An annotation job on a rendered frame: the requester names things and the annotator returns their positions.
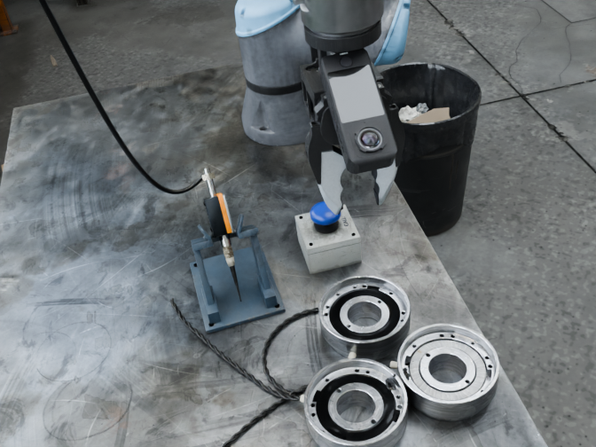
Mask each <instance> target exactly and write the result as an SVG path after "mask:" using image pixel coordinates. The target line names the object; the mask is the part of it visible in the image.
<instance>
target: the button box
mask: <svg viewBox="0 0 596 447"><path fill-rule="evenodd" d="M295 222H296V229H297V236H298V241H299V244H300V246H301V249H302V253H303V256H304V258H305V261H306V263H307V266H308V269H309V272H310V274H314V273H318V272H321V271H329V270H332V269H336V268H340V267H343V266H348V265H351V264H355V263H361V262H362V256H361V242H360V236H359V234H358V231H357V228H356V226H355V225H354V223H353V221H352V218H351V216H350V214H349V211H348V210H347V208H346V205H343V207H342V209H341V217H340V219H339V220H338V221H337V222H335V223H332V224H331V225H330V226H327V227H325V226H323V225H320V224H317V223H314V222H312V220H311V219H310V213H306V214H302V215H298V216H295Z"/></svg>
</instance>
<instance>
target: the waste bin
mask: <svg viewBox="0 0 596 447"><path fill-rule="evenodd" d="M379 72H380V74H381V75H382V76H383V78H384V84H383V86H384V90H387V91H389V93H390V94H391V96H392V97H393V98H392V100H391V101H390V102H388V103H389V104H390V105H392V104H396V106H397V107H398V109H399V111H400V109H401V108H403V107H407V106H409V107H410V108H414V107H416V106H417V105H418V104H419V103H421V104H424V103H425V104H426V105H427V107H428V108H429V109H428V110H427V112H428V111H430V110H432V109H434V108H445V107H449V116H450V117H451V118H450V119H448V120H444V121H439V122H429V123H408V122H402V124H403V125H404V134H405V141H404V149H403V153H402V157H401V160H400V165H399V166H398V167H397V171H396V177H395V180H394V181H395V183H396V185H397V187H398V189H399V190H400V192H401V193H402V195H403V196H404V199H405V201H406V202H407V204H408V206H409V208H410V209H411V211H412V213H413V214H414V216H415V218H416V219H417V221H418V223H419V225H420V227H421V229H422V230H423V231H424V233H425V235H426V236H432V235H436V234H438V233H441V232H444V231H447V230H449V229H450V228H451V227H452V226H453V225H454V224H455V223H456V222H457V221H458V220H459V219H460V216H461V213H462V208H463V201H464V196H465V189H466V184H467V172H468V167H469V161H470V155H471V149H472V143H473V142H474V135H475V131H476V124H477V116H478V111H479V105H480V104H481V99H482V92H481V88H480V86H479V84H478V82H477V81H476V80H475V79H474V78H472V77H471V76H469V75H468V74H466V73H464V72H462V71H460V70H458V69H457V68H454V67H450V66H447V65H443V64H436V63H426V62H418V63H407V64H401V65H396V66H392V67H387V68H384V69H382V70H380V71H379Z"/></svg>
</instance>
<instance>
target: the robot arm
mask: <svg viewBox="0 0 596 447"><path fill-rule="evenodd" d="M410 4H411V0H239V1H238V2H237V3H236V6H235V18H236V25H237V26H236V34H237V36H238V38H239V47H240V52H241V57H242V63H243V68H244V74H245V78H246V84H247V89H246V94H245V99H244V105H243V109H242V115H241V118H242V124H243V129H244V131H245V133H246V135H247V136H248V137H249V138H250V139H252V140H254V141H255V142H257V143H259V144H263V145H271V146H288V145H298V144H301V143H304V142H305V151H306V155H307V158H308V161H309V164H310V167H311V169H312V171H313V174H314V176H315V178H316V181H317V183H318V187H319V190H320V191H321V194H322V196H323V199H324V201H325V203H326V205H327V206H328V207H329V208H330V209H331V211H332V212H333V213H334V214H335V215H339V214H340V212H341V209H342V207H343V204H342V202H341V193H342V190H343V187H342V184H341V174H342V173H343V171H344V170H345V168H347V170H348V172H350V173H352V174H359V173H363V172H367V171H372V176H373V178H374V180H375V181H374V188H373V191H374V196H375V199H376V203H377V205H381V204H382V203H383V201H384V200H385V199H386V197H387V195H388V192H389V190H390V188H391V186H392V184H393V182H394V180H395V177H396V171H397V167H398V166H399V165H400V160H401V157H402V153H403V149H404V141H405V134H404V125H403V124H402V122H401V120H400V118H399V109H398V107H397V106H396V104H392V105H390V104H389V103H388V102H390V101H391V100H392V98H393V97H392V96H391V94H390V93H389V91H387V90H384V86H383V84H384V78H383V76H382V75H381V74H380V72H379V71H378V69H377V68H376V66H382V65H391V64H395V63H396V62H398V61H399V60H400V59H401V58H402V56H403V55H404V49H405V44H406V38H407V31H408V24H409V15H410ZM334 145H338V146H339V147H340V148H338V147H336V146H334Z"/></svg>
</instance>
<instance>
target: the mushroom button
mask: <svg viewBox="0 0 596 447"><path fill-rule="evenodd" d="M340 217H341V212H340V214H339V215H335V214H334V213H333V212H332V211H331V209H330V208H329V207H328V206H327V205H326V203H325V202H324V201H322V202H319V203H317V204H315V205H314V206H313V207H312V208H311V210H310V219H311V220H312V222H314V223H315V224H320V225H323V226H325V227H327V226H330V225H331V224H333V223H335V222H337V221H338V220H339V219H340Z"/></svg>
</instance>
